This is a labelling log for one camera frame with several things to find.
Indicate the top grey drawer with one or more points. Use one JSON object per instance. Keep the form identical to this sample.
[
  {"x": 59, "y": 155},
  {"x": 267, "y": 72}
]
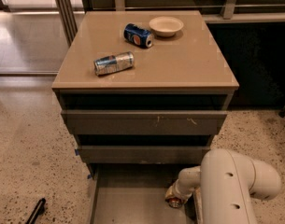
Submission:
[{"x": 143, "y": 122}]

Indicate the white bowl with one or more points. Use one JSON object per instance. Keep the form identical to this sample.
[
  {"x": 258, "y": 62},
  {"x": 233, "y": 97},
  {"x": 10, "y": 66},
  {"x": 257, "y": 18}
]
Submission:
[{"x": 165, "y": 26}]

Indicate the silver blue crushed can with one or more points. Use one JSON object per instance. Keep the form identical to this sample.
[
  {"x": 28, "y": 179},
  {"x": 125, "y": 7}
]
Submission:
[{"x": 114, "y": 63}]

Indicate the grey drawer cabinet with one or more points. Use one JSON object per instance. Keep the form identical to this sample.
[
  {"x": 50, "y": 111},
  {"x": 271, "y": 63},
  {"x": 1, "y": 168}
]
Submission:
[{"x": 185, "y": 72}]

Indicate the bottom open grey drawer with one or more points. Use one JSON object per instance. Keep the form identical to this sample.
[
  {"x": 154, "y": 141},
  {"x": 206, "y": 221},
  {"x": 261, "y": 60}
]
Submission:
[{"x": 135, "y": 194}]

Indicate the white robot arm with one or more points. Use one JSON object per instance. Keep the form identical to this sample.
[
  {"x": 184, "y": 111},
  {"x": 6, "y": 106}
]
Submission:
[{"x": 223, "y": 186}]

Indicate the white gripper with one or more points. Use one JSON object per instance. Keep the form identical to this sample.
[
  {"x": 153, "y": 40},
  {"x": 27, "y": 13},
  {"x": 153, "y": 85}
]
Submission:
[{"x": 177, "y": 192}]

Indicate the metal window frame post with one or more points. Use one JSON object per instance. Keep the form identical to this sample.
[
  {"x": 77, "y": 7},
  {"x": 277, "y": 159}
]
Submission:
[{"x": 68, "y": 19}]

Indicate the blue pepsi can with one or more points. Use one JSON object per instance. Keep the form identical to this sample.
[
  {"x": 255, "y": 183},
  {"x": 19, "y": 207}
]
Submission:
[{"x": 138, "y": 36}]

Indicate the black object on floor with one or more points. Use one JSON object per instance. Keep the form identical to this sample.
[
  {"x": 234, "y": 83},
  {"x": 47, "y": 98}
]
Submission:
[{"x": 38, "y": 211}]

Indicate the middle grey drawer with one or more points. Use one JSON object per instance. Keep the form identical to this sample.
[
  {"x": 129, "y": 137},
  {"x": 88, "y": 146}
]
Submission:
[{"x": 142, "y": 154}]

